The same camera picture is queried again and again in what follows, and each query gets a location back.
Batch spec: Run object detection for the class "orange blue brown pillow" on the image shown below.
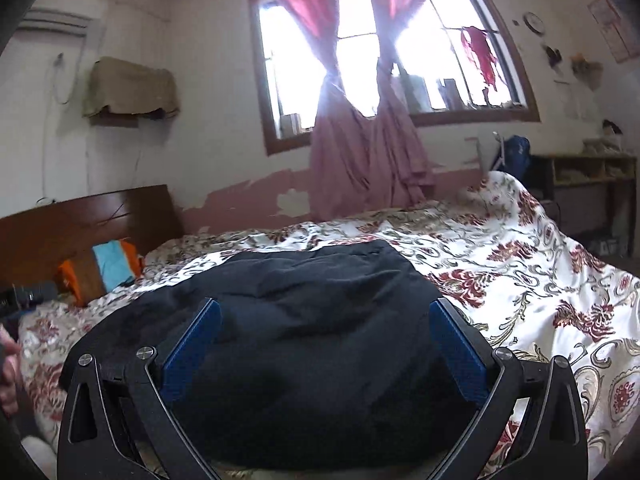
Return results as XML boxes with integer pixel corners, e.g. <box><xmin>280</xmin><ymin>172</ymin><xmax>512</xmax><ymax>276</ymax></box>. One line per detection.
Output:
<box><xmin>55</xmin><ymin>240</ymin><xmax>146</xmax><ymax>309</ymax></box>

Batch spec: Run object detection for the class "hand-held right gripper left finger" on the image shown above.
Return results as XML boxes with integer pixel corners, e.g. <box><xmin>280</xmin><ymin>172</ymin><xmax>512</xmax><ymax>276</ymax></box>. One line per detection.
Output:
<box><xmin>56</xmin><ymin>298</ymin><xmax>222</xmax><ymax>480</ymax></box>

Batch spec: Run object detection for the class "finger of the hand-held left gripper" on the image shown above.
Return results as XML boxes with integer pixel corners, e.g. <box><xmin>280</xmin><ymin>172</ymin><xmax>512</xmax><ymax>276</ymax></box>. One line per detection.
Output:
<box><xmin>0</xmin><ymin>282</ymin><xmax>57</xmax><ymax>312</ymax></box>

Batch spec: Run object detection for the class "red hanging cloth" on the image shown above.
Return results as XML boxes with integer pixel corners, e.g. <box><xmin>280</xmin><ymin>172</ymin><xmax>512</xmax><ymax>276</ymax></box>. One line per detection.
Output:
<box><xmin>460</xmin><ymin>26</ymin><xmax>502</xmax><ymax>94</ymax></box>

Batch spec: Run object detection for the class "blue backpack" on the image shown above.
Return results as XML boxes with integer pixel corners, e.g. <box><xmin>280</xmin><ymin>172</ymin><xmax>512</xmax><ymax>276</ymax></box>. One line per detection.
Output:
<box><xmin>492</xmin><ymin>135</ymin><xmax>532</xmax><ymax>182</ymax></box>

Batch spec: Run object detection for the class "wooden shelf desk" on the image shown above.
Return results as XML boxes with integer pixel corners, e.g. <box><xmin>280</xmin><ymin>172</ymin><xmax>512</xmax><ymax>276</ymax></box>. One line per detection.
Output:
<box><xmin>532</xmin><ymin>152</ymin><xmax>639</xmax><ymax>257</ymax></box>

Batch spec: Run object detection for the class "wall calendar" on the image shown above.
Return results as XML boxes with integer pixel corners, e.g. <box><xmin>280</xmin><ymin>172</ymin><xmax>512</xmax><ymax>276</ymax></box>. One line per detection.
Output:
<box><xmin>587</xmin><ymin>0</ymin><xmax>637</xmax><ymax>64</ymax></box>

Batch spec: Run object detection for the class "covered wall shelf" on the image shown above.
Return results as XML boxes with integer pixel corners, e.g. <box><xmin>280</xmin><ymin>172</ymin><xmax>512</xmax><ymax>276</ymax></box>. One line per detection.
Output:
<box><xmin>82</xmin><ymin>57</ymin><xmax>181</xmax><ymax>121</ymax></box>

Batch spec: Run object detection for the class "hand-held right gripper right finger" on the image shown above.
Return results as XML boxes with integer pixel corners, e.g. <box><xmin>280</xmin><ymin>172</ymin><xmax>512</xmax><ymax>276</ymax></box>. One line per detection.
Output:
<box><xmin>429</xmin><ymin>298</ymin><xmax>589</xmax><ymax>480</ymax></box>

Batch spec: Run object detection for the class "wooden framed window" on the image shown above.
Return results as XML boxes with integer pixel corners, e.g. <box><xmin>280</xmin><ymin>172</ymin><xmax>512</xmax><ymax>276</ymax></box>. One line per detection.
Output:
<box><xmin>245</xmin><ymin>0</ymin><xmax>542</xmax><ymax>157</ymax></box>

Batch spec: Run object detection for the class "pink curtain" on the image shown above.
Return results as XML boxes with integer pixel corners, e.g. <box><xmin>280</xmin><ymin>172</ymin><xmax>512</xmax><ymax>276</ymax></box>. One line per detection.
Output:
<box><xmin>250</xmin><ymin>0</ymin><xmax>383</xmax><ymax>222</ymax></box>
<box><xmin>357</xmin><ymin>0</ymin><xmax>437</xmax><ymax>207</ymax></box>

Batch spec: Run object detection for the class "white air conditioner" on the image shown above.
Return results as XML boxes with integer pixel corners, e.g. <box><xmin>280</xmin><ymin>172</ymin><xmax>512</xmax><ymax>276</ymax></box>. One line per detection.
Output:
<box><xmin>17</xmin><ymin>6</ymin><xmax>97</xmax><ymax>37</ymax></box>

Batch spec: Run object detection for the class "wooden headboard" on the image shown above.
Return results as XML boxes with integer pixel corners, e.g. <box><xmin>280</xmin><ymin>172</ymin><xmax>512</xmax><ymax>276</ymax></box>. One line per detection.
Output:
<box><xmin>0</xmin><ymin>185</ymin><xmax>184</xmax><ymax>292</ymax></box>

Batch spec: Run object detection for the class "black garment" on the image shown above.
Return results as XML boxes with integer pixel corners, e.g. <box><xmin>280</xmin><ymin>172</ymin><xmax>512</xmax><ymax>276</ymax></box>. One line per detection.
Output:
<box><xmin>60</xmin><ymin>239</ymin><xmax>482</xmax><ymax>472</ymax></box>

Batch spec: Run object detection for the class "floral bedspread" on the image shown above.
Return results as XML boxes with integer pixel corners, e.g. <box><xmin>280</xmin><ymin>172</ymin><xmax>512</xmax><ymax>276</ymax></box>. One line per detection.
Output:
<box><xmin>15</xmin><ymin>170</ymin><xmax>640</xmax><ymax>480</ymax></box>

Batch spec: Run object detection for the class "dried wall decoration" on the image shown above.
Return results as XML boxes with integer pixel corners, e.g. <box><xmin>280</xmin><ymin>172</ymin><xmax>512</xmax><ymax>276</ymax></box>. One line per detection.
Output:
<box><xmin>571</xmin><ymin>54</ymin><xmax>604</xmax><ymax>87</ymax></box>

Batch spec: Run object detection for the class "person's left hand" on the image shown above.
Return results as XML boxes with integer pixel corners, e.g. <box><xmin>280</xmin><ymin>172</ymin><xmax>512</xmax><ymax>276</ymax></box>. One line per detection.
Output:
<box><xmin>0</xmin><ymin>324</ymin><xmax>22</xmax><ymax>413</ymax></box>

